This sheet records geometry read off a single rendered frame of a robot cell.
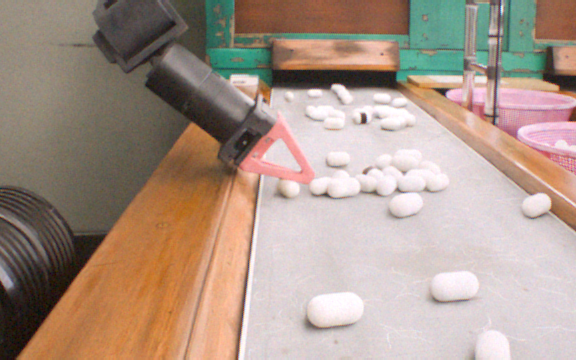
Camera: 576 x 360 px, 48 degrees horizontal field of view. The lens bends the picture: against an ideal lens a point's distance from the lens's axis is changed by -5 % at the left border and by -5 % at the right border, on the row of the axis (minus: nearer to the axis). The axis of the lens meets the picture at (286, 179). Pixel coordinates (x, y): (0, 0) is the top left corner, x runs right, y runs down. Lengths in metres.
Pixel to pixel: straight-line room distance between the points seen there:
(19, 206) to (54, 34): 1.93
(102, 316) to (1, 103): 2.17
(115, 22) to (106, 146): 1.81
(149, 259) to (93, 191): 2.05
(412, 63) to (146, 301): 1.31
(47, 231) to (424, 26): 1.25
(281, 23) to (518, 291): 1.22
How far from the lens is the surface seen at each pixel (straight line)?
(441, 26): 1.67
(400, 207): 0.65
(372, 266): 0.54
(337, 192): 0.70
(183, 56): 0.69
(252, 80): 1.50
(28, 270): 0.52
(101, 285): 0.45
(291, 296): 0.48
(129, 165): 2.49
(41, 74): 2.49
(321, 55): 1.57
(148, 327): 0.39
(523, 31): 1.72
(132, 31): 0.69
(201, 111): 0.69
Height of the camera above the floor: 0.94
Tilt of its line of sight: 15 degrees down
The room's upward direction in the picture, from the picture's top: straight up
